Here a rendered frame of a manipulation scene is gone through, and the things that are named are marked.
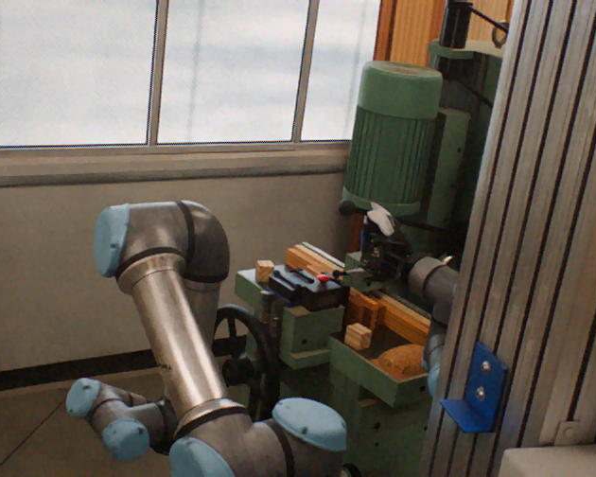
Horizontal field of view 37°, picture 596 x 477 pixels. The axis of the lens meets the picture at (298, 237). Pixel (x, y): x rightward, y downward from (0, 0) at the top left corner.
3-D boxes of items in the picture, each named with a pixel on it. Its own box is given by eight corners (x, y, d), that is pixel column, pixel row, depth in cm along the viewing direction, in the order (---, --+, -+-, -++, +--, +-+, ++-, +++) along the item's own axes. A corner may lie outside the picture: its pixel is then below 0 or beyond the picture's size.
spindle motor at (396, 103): (325, 195, 206) (346, 59, 195) (383, 189, 216) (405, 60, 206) (376, 221, 193) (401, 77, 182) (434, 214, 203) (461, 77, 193)
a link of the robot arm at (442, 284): (460, 334, 158) (470, 291, 156) (416, 309, 166) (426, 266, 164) (489, 327, 163) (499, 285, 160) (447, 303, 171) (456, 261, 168)
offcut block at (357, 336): (343, 342, 195) (346, 326, 194) (355, 339, 198) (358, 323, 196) (359, 350, 192) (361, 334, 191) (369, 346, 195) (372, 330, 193)
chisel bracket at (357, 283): (340, 287, 211) (345, 253, 208) (384, 278, 219) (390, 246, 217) (359, 299, 206) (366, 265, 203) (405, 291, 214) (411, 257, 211)
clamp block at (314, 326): (253, 326, 204) (257, 290, 201) (301, 316, 212) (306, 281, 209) (291, 355, 193) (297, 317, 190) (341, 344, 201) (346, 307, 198)
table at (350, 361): (200, 298, 221) (202, 275, 219) (299, 281, 240) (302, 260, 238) (359, 419, 177) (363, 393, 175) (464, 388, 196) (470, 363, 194)
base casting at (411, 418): (243, 352, 226) (247, 319, 223) (409, 316, 260) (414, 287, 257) (358, 443, 193) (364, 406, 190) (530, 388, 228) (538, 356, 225)
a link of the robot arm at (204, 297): (223, 186, 164) (191, 412, 183) (168, 190, 158) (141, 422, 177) (255, 212, 156) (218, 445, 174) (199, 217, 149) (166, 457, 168)
